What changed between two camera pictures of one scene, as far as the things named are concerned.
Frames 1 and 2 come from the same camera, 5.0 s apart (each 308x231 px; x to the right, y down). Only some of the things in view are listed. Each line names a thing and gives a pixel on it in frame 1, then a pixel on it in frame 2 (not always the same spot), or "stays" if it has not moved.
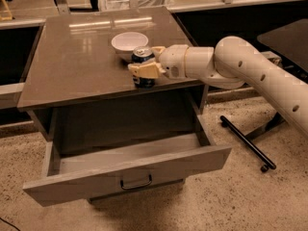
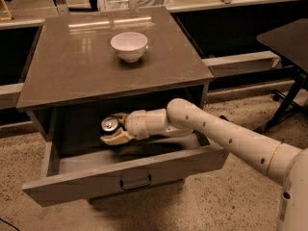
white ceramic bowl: x=125 y=42 stays
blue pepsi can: x=143 y=55 to x=110 y=125
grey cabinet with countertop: x=76 y=88 stays
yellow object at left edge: x=5 y=13 stays
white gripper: x=173 y=61 to x=136 y=124
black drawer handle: x=137 y=186 stays
